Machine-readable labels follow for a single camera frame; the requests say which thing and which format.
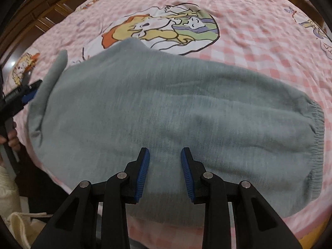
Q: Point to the pink checkered printed bed sheet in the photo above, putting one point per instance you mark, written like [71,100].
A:
[246,31]

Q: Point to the person's left hand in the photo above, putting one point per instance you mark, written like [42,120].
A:
[13,138]

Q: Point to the cream knitted cloth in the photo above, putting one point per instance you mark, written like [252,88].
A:
[20,228]

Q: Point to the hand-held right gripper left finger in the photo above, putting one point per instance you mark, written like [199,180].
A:
[143,171]

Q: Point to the person's left forearm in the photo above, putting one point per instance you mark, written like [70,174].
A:
[7,186]

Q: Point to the wooden headboard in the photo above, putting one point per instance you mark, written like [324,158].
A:
[51,7]

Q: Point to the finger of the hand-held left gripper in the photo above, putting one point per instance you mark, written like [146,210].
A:
[32,86]
[28,98]

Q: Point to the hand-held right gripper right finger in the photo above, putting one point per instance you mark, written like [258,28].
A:
[187,173]

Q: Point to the grey pants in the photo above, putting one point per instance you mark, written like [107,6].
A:
[155,109]

